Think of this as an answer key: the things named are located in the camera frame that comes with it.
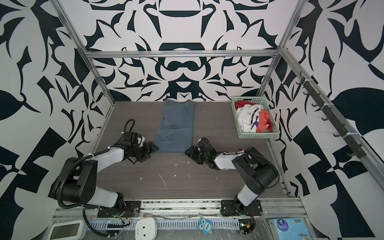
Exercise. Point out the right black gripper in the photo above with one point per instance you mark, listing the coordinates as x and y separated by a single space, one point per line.
193 154

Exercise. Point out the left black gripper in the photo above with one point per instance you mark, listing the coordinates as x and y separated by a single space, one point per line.
148 151

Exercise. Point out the grey blue t shirt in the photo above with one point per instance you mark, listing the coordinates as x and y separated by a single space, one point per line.
175 135

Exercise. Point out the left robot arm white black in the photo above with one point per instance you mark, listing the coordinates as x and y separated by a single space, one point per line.
76 185

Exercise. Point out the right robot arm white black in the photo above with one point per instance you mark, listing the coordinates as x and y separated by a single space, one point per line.
257 172

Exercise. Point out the white t shirt in basket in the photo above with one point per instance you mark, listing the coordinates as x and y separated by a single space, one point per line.
248 117

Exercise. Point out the green plastic basket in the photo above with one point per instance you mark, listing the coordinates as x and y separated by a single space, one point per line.
263 135

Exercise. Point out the red t shirt in basket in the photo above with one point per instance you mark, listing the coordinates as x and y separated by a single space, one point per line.
265 123

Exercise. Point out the blue owl toy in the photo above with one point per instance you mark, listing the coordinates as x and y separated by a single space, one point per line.
206 226

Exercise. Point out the white box device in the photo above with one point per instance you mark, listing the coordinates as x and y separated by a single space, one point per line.
146 229

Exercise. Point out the white tablet screen device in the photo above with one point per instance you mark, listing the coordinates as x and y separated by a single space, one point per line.
70 230

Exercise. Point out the blue labelled box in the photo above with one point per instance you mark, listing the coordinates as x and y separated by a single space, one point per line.
290 229

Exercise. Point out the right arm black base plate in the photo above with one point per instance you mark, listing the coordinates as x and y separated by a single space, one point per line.
236 208

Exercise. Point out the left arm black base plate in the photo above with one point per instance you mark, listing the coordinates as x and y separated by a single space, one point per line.
125 210

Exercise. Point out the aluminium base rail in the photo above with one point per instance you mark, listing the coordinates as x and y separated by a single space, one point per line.
170 209

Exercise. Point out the horizontal aluminium frame bar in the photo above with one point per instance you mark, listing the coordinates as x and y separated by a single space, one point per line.
180 54

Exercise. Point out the black wall hook rack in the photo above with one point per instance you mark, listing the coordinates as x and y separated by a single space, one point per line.
333 115

